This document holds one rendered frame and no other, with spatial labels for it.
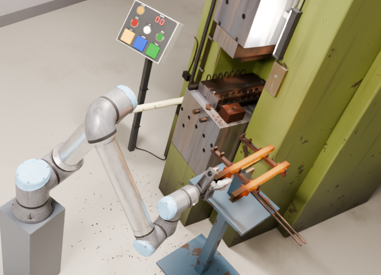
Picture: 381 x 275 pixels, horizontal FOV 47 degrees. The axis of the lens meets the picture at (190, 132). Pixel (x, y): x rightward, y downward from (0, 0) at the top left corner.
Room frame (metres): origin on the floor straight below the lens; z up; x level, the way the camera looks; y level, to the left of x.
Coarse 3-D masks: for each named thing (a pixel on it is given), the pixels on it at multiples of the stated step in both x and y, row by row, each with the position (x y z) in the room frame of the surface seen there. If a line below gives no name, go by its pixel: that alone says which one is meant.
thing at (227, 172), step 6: (270, 144) 1.79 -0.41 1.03; (264, 150) 1.73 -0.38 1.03; (270, 150) 1.75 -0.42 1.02; (252, 156) 1.66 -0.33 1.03; (258, 156) 1.67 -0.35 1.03; (240, 162) 1.59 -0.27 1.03; (246, 162) 1.60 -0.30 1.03; (228, 168) 1.52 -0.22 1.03; (234, 168) 1.53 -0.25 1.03; (222, 174) 1.47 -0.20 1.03; (228, 174) 1.50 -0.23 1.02; (216, 180) 1.44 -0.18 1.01
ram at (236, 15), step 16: (224, 0) 2.23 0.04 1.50; (240, 0) 2.15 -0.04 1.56; (256, 0) 2.07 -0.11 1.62; (272, 0) 2.10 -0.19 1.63; (288, 0) 2.18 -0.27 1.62; (224, 16) 2.21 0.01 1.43; (240, 16) 2.12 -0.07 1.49; (256, 16) 2.06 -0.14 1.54; (272, 16) 2.13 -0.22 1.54; (288, 16) 2.16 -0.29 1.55; (240, 32) 2.09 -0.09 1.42; (256, 32) 2.09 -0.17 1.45; (272, 32) 2.16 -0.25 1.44
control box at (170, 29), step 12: (132, 12) 2.52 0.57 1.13; (144, 12) 2.51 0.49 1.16; (156, 12) 2.49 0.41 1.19; (144, 24) 2.46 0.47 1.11; (156, 24) 2.45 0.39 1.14; (168, 24) 2.44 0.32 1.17; (180, 24) 2.46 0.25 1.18; (120, 36) 2.44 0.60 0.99; (144, 36) 2.42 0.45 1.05; (168, 36) 2.40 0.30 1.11; (132, 48) 2.39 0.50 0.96; (144, 48) 2.38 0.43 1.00; (168, 48) 2.39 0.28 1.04; (156, 60) 2.32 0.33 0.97
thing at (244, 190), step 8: (272, 168) 1.62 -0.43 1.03; (280, 168) 1.63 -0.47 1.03; (264, 176) 1.54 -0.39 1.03; (272, 176) 1.58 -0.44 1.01; (248, 184) 1.46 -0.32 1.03; (256, 184) 1.48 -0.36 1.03; (232, 192) 1.37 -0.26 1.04; (240, 192) 1.39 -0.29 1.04; (248, 192) 1.41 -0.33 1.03; (232, 200) 1.36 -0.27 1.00
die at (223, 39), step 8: (216, 32) 2.22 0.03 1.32; (224, 32) 2.18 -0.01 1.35; (216, 40) 2.21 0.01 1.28; (224, 40) 2.17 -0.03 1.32; (232, 40) 2.12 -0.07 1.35; (224, 48) 2.15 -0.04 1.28; (232, 48) 2.11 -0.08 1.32; (240, 48) 2.11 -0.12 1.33; (248, 48) 2.15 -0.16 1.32; (256, 48) 2.19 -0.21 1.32; (264, 48) 2.23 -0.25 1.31; (272, 48) 2.27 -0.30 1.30; (232, 56) 2.09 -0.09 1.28; (240, 56) 2.12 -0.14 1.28; (248, 56) 2.16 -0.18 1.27
